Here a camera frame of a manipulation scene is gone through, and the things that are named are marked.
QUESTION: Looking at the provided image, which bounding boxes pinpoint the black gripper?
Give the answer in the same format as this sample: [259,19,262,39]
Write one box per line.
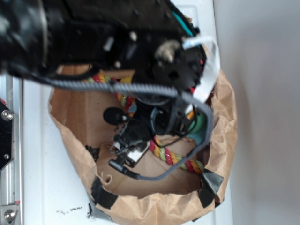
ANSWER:
[103,0,206,138]

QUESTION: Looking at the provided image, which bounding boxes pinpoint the multicolored twisted rope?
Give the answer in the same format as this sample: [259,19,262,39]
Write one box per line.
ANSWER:
[88,73,208,175]

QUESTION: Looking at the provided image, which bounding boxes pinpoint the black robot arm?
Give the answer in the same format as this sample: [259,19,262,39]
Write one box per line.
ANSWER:
[0,0,207,93]

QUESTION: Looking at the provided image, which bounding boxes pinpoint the teal cloth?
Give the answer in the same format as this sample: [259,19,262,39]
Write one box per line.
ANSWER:
[185,113,212,147]

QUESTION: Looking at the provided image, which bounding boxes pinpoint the brown paper bag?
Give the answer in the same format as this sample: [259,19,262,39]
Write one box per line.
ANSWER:
[48,14,239,225]

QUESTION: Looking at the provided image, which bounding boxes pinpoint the white ribbon cable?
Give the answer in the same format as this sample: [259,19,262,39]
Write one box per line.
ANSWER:
[182,35,221,104]

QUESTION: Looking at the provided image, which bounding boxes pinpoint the grey braided cable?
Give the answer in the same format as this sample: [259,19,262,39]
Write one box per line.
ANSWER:
[14,67,214,182]

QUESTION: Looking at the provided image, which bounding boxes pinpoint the black octagonal mount plate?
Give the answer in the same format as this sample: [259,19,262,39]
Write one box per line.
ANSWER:
[0,99,14,172]

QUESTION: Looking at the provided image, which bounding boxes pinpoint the aluminium frame rail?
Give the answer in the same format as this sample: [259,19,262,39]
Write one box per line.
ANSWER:
[0,74,24,225]

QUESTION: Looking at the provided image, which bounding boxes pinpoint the metal corner bracket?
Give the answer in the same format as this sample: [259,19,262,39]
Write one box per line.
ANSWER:
[0,204,21,225]

